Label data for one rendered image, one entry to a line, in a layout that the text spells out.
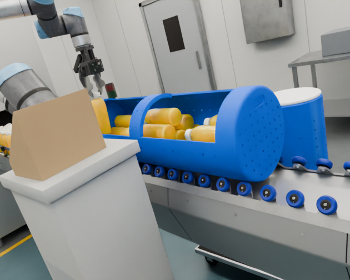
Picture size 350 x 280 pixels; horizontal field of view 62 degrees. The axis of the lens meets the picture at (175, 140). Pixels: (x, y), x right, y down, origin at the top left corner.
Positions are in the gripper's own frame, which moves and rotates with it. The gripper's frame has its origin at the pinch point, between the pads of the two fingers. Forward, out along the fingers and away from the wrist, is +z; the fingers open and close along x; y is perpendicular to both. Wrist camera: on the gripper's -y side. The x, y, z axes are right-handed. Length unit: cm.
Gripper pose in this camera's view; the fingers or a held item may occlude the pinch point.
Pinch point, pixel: (95, 93)
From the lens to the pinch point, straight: 137.8
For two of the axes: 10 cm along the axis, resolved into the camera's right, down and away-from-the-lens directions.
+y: 7.0, 0.7, -7.1
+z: 2.2, 9.3, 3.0
